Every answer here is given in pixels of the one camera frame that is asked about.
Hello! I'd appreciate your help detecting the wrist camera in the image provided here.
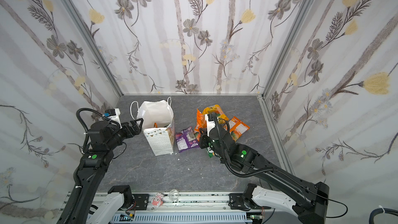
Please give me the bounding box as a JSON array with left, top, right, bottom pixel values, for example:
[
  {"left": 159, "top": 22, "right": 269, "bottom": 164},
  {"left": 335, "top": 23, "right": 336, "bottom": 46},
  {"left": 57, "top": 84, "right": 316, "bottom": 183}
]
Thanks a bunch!
[
  {"left": 204, "top": 114, "right": 218, "bottom": 136},
  {"left": 104, "top": 108, "right": 121, "bottom": 128}
]

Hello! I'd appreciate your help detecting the yellow mango snack bag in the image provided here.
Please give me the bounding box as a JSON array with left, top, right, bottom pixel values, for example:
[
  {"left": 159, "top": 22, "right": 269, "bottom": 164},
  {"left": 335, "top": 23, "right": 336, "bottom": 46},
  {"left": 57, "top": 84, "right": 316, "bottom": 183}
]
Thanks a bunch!
[{"left": 203, "top": 104, "right": 229, "bottom": 123}]

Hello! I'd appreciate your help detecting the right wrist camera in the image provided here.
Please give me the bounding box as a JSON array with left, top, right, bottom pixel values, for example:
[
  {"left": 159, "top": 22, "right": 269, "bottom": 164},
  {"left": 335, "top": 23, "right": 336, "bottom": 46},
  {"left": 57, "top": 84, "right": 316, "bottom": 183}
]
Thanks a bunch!
[{"left": 204, "top": 114, "right": 218, "bottom": 136}]

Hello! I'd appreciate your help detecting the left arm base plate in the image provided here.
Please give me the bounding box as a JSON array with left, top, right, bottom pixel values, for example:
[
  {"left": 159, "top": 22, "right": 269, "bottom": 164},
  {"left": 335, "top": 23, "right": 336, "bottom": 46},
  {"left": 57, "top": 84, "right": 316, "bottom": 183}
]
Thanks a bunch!
[{"left": 124, "top": 194, "right": 149, "bottom": 211}]

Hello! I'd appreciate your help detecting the clear plastic ball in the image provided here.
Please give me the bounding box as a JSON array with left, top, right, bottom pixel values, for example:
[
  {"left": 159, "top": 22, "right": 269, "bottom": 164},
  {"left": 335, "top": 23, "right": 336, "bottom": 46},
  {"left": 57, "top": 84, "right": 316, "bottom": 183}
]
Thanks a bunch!
[{"left": 169, "top": 189, "right": 180, "bottom": 202}]

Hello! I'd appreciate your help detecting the black corrugated hose corner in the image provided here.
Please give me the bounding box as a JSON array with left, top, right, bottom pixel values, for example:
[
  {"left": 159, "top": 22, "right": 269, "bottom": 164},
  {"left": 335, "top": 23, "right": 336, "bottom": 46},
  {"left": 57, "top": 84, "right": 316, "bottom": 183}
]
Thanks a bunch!
[{"left": 368, "top": 206, "right": 398, "bottom": 224}]

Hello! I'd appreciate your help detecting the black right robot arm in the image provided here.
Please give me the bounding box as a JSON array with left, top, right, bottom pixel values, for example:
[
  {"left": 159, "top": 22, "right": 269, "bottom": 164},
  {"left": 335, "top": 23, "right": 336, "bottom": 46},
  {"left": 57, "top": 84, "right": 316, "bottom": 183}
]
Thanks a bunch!
[{"left": 200, "top": 113, "right": 332, "bottom": 224}]

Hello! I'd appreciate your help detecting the orange white snack pack right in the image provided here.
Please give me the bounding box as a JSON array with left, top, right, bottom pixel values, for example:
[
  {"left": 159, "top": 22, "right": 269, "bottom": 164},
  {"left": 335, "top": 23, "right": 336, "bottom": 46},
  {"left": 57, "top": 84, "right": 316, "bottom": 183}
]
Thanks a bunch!
[{"left": 229, "top": 116, "right": 250, "bottom": 141}]

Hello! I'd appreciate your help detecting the white vented cable duct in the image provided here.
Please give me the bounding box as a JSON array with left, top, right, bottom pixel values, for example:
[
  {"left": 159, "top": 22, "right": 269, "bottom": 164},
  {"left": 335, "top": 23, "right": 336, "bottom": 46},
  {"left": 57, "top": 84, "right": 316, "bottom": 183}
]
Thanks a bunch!
[{"left": 109, "top": 213, "right": 253, "bottom": 224}]

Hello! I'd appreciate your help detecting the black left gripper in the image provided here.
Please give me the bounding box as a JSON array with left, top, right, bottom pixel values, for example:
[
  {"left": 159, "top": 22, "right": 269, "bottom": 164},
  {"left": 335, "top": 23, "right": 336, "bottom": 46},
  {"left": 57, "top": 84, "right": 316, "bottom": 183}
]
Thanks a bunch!
[{"left": 105, "top": 117, "right": 143, "bottom": 151}]

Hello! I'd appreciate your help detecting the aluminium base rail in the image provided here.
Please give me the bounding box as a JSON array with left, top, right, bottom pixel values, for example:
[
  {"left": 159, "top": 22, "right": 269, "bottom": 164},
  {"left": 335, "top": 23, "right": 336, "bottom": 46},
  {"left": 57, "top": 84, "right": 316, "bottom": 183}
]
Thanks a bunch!
[{"left": 58, "top": 191, "right": 312, "bottom": 214}]

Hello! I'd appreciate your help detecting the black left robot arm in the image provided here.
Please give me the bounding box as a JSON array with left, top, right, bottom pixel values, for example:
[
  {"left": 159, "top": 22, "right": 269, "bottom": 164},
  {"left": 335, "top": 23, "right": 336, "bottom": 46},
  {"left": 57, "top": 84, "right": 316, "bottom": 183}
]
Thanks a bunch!
[{"left": 58, "top": 108, "right": 144, "bottom": 224}]

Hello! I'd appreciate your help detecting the purple snack pack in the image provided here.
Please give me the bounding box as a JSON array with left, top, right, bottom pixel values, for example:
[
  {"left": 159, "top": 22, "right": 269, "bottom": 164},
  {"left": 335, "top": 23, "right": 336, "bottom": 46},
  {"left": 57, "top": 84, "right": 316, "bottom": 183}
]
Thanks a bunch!
[{"left": 175, "top": 127, "right": 199, "bottom": 152}]

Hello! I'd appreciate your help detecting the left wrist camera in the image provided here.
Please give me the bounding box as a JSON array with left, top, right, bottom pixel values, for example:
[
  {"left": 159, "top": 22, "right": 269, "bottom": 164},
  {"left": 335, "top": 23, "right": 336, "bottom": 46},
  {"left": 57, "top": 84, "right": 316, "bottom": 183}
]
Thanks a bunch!
[{"left": 104, "top": 108, "right": 121, "bottom": 128}]

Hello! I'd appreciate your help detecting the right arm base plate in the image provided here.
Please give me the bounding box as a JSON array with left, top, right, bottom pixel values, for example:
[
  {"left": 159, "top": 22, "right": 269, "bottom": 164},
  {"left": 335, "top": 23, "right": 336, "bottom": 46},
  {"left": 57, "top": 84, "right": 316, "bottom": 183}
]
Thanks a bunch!
[{"left": 228, "top": 193, "right": 272, "bottom": 212}]

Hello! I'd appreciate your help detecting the yellow green Fox candy bag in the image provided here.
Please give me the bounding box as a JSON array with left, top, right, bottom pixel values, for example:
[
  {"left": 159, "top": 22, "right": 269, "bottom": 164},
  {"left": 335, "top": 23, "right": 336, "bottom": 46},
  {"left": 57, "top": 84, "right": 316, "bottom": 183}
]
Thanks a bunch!
[{"left": 206, "top": 147, "right": 215, "bottom": 158}]

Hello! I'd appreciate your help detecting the white cartoon paper bag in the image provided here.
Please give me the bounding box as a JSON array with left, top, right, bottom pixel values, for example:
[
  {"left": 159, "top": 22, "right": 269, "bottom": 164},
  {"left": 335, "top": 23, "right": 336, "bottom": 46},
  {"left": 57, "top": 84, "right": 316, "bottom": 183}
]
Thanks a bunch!
[{"left": 130, "top": 97, "right": 175, "bottom": 156}]

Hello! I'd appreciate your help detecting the pink toy figure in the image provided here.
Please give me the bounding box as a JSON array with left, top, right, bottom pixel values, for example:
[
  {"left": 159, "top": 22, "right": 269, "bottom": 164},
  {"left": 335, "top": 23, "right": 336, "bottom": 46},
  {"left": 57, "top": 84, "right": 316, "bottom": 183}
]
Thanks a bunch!
[{"left": 151, "top": 192, "right": 164, "bottom": 208}]

